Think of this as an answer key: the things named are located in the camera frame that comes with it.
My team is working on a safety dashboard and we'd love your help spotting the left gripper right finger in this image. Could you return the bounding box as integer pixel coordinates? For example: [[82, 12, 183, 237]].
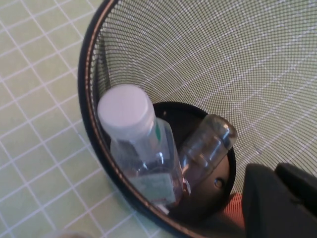
[[275, 162, 317, 214]]

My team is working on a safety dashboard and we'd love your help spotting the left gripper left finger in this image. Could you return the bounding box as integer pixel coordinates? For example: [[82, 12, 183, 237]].
[[242, 163, 317, 238]]

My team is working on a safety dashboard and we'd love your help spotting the small brown-labelled clear bottle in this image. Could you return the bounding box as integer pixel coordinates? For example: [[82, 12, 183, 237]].
[[178, 113, 238, 189]]

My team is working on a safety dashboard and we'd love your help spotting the clear white-capped bottle green label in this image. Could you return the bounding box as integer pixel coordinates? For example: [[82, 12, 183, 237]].
[[97, 84, 185, 211]]

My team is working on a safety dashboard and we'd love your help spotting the black mesh wastebasket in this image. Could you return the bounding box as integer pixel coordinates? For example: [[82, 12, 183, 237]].
[[77, 0, 317, 238]]

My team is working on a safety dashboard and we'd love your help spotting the orange cube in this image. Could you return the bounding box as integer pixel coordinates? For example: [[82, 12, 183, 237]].
[[221, 192, 246, 230]]

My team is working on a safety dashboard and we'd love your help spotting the green checked tablecloth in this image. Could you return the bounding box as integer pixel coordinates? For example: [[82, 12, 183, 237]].
[[0, 0, 317, 238]]

